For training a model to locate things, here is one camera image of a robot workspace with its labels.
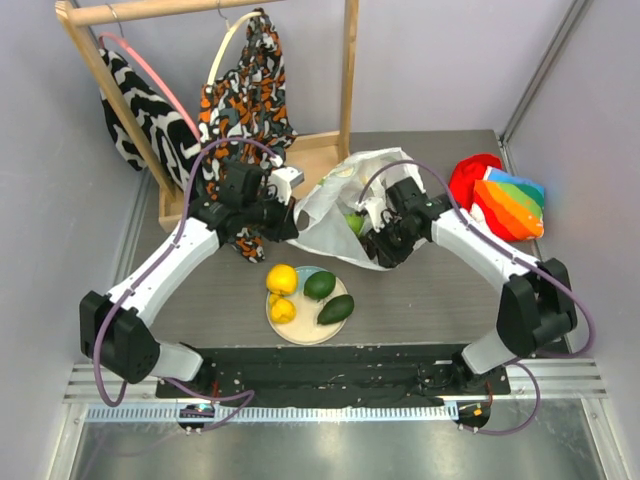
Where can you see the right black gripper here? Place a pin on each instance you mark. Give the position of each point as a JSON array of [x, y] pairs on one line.
[[382, 240]]

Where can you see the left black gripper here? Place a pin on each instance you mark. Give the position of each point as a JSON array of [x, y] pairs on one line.
[[284, 228]]

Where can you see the light green fake apple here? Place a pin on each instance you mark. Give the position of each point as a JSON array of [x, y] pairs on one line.
[[355, 222]]

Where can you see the yellow fake lemon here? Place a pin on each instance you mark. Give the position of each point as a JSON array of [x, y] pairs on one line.
[[282, 280]]

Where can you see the white plastic bag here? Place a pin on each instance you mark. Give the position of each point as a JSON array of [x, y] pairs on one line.
[[361, 175]]

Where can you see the green fake fruit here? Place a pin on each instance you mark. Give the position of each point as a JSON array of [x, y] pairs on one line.
[[319, 285]]

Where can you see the green fake avocado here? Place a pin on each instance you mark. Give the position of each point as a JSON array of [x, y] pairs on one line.
[[336, 310]]

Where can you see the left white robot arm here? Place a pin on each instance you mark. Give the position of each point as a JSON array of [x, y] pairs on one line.
[[115, 327]]

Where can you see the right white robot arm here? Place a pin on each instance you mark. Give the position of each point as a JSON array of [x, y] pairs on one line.
[[535, 305]]

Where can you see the wooden clothes rack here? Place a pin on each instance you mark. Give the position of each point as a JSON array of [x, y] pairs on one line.
[[316, 154]]

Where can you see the red white cloth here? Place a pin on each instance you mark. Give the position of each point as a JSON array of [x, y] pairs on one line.
[[472, 186]]

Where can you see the blue cream ceramic plate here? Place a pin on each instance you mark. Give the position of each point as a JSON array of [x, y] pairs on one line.
[[304, 330]]

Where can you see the orange grey camouflage cloth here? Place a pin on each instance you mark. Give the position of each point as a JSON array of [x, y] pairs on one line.
[[249, 101]]

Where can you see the rainbow striped cloth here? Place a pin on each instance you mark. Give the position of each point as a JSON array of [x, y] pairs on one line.
[[511, 207]]

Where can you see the black white zebra cloth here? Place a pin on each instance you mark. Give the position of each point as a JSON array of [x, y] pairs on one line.
[[164, 127]]

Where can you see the cream clothes hanger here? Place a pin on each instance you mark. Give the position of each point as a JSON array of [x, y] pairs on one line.
[[231, 30]]

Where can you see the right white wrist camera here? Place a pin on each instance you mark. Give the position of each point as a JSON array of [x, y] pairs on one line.
[[372, 209]]

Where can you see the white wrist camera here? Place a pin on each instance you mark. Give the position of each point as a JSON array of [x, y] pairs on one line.
[[372, 209], [282, 181]]

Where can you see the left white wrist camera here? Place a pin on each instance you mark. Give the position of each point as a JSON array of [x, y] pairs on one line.
[[282, 181]]

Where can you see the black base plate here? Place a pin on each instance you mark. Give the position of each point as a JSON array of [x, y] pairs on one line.
[[449, 353]]

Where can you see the white slotted cable duct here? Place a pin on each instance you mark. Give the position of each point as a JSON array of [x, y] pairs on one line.
[[183, 413]]

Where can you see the aluminium rail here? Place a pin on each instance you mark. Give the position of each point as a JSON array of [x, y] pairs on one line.
[[338, 385]]

